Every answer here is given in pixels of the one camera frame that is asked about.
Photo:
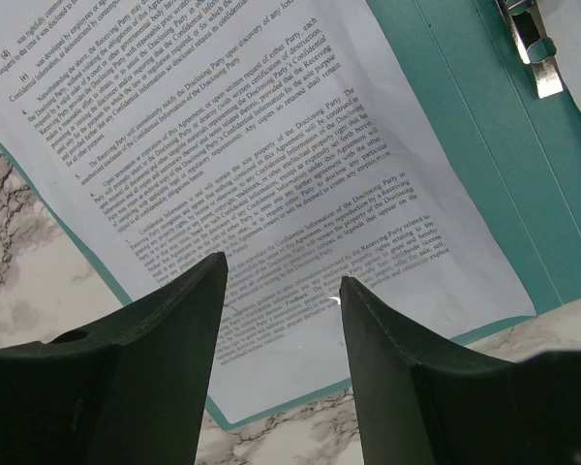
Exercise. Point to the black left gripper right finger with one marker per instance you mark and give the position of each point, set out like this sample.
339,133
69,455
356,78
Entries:
423,399

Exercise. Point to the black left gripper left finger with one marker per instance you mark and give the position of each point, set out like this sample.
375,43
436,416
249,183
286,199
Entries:
129,388

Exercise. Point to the teal plastic file folder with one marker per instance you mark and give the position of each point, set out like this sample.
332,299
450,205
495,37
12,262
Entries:
517,156

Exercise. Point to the printed paper sheets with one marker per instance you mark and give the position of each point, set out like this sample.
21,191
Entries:
283,134

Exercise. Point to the silver metal folder clip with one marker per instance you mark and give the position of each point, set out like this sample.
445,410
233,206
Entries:
535,48

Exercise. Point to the printed paper stack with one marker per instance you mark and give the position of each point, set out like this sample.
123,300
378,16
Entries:
562,21

